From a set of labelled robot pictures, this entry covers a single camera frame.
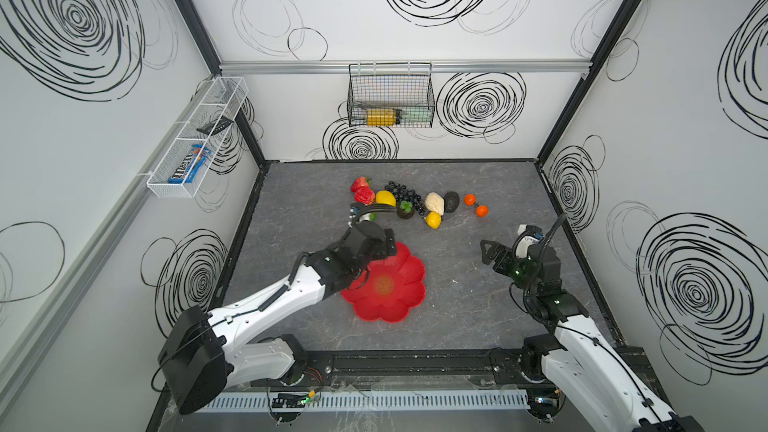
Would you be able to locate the green box in basket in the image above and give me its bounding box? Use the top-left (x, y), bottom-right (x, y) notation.
top-left (401, 106), bottom-right (434, 128)

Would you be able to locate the orange cherry tomato lower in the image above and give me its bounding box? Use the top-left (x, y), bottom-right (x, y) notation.
top-left (475, 205), bottom-right (489, 217)

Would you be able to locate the white wire wall shelf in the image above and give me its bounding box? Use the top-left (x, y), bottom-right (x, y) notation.
top-left (146, 76), bottom-right (248, 199)

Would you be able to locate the cream garlic bulb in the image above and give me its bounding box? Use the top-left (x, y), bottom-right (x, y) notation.
top-left (424, 192), bottom-right (445, 216)

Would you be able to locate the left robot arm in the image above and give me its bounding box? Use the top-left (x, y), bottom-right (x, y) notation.
top-left (158, 203), bottom-right (397, 415)

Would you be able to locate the black wire wall basket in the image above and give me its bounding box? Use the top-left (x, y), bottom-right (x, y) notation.
top-left (346, 62), bottom-right (436, 128)

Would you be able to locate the red strawberry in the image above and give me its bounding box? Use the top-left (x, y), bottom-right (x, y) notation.
top-left (350, 176), bottom-right (371, 193)

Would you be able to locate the dark avocado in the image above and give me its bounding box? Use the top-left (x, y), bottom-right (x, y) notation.
top-left (443, 191), bottom-right (461, 213)

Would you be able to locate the white slotted cable duct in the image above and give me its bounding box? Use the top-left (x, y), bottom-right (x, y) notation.
top-left (200, 389), bottom-right (529, 413)

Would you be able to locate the small yellow pear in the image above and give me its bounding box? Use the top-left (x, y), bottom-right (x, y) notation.
top-left (425, 211), bottom-right (442, 229)

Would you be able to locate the dark grape bunch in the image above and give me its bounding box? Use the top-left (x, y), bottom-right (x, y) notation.
top-left (384, 181), bottom-right (427, 217)

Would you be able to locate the red flower-shaped fruit bowl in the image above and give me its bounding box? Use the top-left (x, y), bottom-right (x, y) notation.
top-left (341, 242), bottom-right (426, 323)

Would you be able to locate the black remote control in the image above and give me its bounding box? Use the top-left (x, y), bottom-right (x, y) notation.
top-left (196, 116), bottom-right (233, 137)

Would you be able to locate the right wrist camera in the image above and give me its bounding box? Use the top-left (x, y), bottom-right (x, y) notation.
top-left (513, 224), bottom-right (544, 259)

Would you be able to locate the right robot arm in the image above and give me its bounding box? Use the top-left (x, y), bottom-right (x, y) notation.
top-left (480, 233), bottom-right (703, 431)

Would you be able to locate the yellow lemon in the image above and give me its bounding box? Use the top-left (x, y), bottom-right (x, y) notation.
top-left (375, 190), bottom-right (397, 207)

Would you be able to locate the blue candy packet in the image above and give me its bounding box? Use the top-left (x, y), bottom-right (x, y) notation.
top-left (167, 144), bottom-right (210, 184)

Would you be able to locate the red apple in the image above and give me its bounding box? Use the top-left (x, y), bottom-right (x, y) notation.
top-left (354, 187), bottom-right (376, 205)

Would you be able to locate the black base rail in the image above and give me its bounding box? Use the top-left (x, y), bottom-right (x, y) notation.
top-left (161, 346), bottom-right (652, 388)

